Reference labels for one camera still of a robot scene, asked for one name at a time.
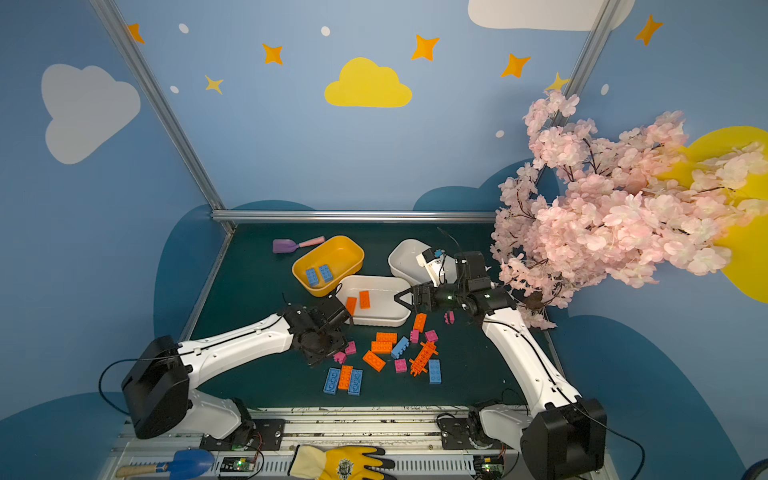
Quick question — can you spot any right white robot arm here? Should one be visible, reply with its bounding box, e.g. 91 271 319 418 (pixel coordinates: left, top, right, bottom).
405 248 607 479

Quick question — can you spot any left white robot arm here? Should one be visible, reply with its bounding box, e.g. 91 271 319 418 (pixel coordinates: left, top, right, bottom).
121 294 352 445

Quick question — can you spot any orange lego brick by bin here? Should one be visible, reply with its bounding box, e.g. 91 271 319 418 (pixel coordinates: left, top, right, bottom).
413 313 427 332

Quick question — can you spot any white rear plastic bin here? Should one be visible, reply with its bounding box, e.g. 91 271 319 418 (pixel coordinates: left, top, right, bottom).
388 239 447 286

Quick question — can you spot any white plastic bin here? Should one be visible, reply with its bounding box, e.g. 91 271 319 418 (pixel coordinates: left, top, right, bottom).
388 239 447 286
336 275 411 328

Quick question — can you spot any white front plastic bin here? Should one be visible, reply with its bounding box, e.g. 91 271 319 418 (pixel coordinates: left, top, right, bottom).
336 275 411 328

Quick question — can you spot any orange lego brick center stack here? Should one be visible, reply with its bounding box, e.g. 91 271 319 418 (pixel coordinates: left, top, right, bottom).
370 332 399 354

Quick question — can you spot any orange lego long assembly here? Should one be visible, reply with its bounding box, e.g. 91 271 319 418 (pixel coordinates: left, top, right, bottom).
409 342 438 377

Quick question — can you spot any yellow plastic bin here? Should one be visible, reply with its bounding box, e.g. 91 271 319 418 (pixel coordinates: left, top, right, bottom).
292 235 365 297

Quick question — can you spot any purple pink toy spatula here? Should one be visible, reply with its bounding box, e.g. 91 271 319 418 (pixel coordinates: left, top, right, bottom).
272 236 326 254

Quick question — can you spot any yellow work glove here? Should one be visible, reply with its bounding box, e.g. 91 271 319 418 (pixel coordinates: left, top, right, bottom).
288 445 396 480

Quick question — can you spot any pink cherry blossom tree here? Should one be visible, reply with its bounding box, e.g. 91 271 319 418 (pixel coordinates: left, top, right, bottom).
491 90 767 330

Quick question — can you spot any green circuit board left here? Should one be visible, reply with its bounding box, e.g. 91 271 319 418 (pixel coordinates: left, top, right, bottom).
218 456 257 476

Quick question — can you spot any circuit board right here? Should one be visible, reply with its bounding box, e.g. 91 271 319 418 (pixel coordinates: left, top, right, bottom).
472 456 506 480

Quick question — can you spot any blue toy shovel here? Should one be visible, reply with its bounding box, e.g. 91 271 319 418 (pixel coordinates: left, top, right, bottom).
115 449 215 480

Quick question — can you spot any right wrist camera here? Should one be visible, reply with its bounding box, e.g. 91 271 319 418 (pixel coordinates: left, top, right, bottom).
416 248 458 287

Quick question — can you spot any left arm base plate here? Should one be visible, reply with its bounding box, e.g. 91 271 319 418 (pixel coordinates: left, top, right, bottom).
199 419 286 452

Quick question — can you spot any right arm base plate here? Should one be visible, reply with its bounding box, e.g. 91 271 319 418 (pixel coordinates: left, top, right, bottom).
436 415 526 450

